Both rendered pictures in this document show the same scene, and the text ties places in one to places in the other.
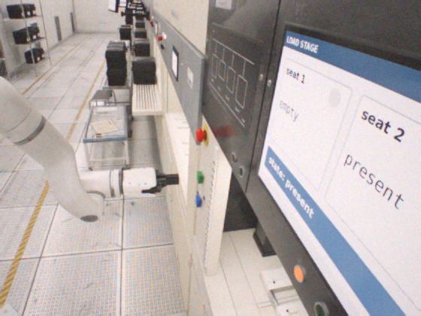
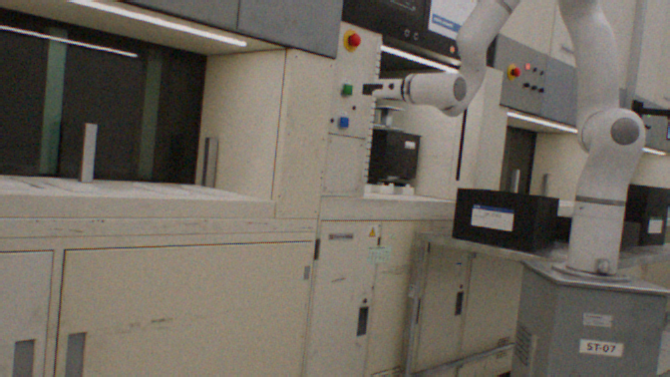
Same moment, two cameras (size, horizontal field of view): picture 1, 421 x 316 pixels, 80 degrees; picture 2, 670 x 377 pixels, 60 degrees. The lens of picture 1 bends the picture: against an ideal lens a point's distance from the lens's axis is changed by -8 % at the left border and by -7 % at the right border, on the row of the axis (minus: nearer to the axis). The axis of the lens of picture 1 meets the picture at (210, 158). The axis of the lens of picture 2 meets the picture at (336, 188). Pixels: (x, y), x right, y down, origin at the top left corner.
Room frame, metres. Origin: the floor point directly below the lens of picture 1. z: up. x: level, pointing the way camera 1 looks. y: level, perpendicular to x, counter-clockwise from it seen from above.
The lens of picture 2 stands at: (1.58, 1.60, 0.99)
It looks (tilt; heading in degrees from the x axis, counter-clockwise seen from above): 3 degrees down; 241
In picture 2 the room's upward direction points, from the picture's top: 6 degrees clockwise
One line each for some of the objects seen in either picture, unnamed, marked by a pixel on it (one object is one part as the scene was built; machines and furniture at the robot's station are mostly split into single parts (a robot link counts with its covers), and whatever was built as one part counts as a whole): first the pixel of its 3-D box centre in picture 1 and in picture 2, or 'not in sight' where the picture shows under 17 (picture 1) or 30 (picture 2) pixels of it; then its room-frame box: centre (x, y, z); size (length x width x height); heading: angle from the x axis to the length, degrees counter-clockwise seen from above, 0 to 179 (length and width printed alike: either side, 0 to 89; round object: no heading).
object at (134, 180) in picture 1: (137, 181); (397, 89); (0.65, 0.22, 1.20); 0.11 x 0.10 x 0.07; 106
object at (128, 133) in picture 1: (110, 137); not in sight; (2.66, 1.16, 0.24); 0.97 x 0.52 x 0.48; 19
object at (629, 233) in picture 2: not in sight; (589, 226); (-0.40, 0.09, 0.83); 0.29 x 0.29 x 0.13; 17
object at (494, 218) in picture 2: not in sight; (505, 217); (0.08, 0.13, 0.85); 0.28 x 0.28 x 0.17; 26
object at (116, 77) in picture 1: (116, 74); not in sight; (3.98, 1.54, 0.59); 0.30 x 0.28 x 0.26; 16
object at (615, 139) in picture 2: not in sight; (609, 157); (0.28, 0.64, 1.07); 0.19 x 0.12 x 0.24; 53
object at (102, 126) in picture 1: (104, 126); not in sight; (2.48, 1.14, 0.47); 0.31 x 0.23 x 0.02; 38
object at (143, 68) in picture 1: (143, 70); not in sight; (3.05, 0.85, 0.93); 0.30 x 0.28 x 0.26; 13
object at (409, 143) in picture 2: not in sight; (383, 146); (0.26, -0.41, 1.06); 0.24 x 0.20 x 0.32; 16
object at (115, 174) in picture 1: (116, 183); (414, 89); (0.64, 0.28, 1.20); 0.09 x 0.03 x 0.08; 16
